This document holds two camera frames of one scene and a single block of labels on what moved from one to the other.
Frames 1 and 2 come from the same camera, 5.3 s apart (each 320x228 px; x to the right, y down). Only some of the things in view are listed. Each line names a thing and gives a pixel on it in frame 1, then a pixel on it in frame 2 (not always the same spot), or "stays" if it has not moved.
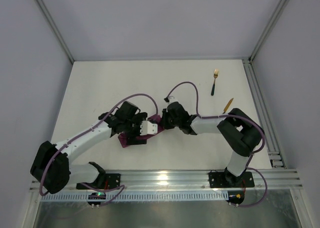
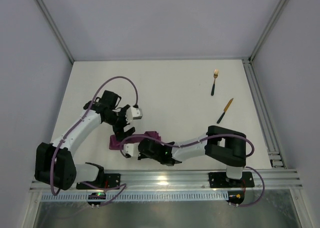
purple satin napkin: x=124 y=140 to x=116 y=144
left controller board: x=96 y=195 stays
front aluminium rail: x=186 y=180 stays
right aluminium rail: x=275 y=158 stays
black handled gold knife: x=227 y=106 stays
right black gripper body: x=165 y=119 to x=143 y=148
